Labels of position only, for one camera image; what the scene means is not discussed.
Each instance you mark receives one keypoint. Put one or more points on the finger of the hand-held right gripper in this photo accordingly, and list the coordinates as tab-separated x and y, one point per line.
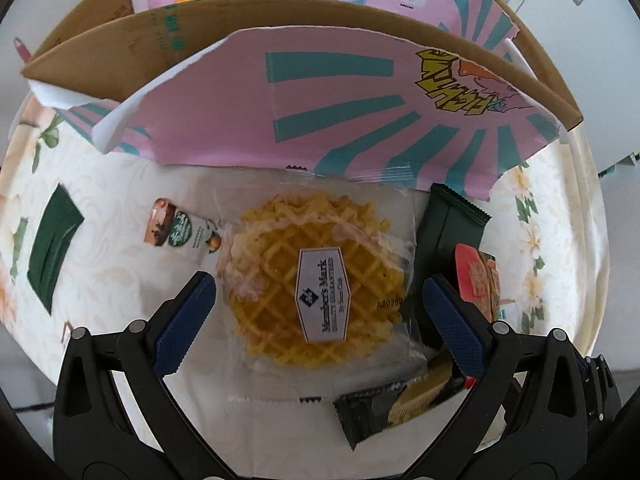
597	385

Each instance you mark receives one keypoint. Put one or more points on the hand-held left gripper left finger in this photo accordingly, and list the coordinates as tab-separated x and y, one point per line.
185	325

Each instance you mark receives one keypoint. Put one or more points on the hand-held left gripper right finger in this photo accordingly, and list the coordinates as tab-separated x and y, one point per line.
452	327

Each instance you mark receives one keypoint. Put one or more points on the red snack packet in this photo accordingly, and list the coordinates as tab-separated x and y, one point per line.
475	275

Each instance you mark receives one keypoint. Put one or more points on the small white snack packet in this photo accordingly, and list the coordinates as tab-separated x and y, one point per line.
180	230

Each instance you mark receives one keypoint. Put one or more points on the dark green snack packet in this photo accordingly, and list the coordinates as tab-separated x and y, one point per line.
450	230
52	250

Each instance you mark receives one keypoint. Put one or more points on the black gold snack packet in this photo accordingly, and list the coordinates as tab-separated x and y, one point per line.
370	410

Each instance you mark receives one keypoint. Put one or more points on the clear waffle packet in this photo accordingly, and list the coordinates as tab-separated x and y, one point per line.
310	260

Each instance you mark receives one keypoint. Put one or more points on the pink printed cardboard box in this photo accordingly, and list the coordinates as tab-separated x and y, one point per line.
350	85

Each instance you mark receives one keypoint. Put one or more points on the white door grey panel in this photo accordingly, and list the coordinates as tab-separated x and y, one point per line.
575	35

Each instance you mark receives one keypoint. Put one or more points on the pink stick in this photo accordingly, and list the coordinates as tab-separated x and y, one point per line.
22	50

